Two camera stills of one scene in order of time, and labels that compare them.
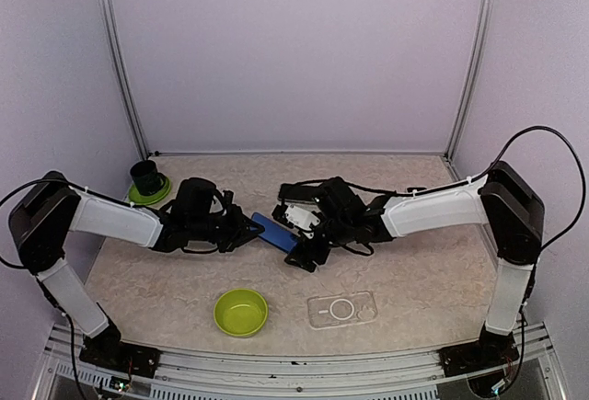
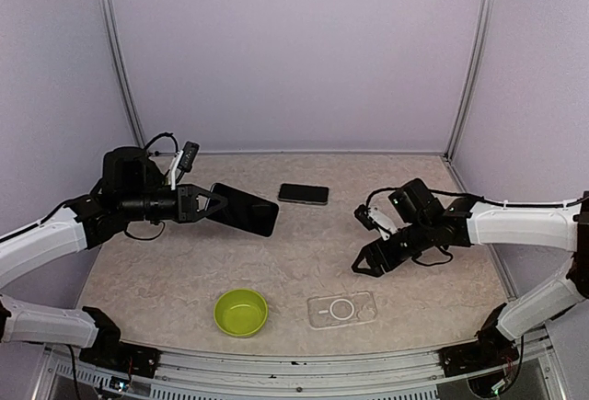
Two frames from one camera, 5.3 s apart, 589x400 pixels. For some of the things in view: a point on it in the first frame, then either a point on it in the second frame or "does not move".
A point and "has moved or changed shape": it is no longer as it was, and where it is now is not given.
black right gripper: x=306 y=259 → x=376 y=270
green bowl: x=241 y=313 does not move
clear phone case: x=342 y=309 does not move
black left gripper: x=247 y=231 → x=187 y=199
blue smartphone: x=276 y=234 has moved or changed shape
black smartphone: x=301 y=193 does not move
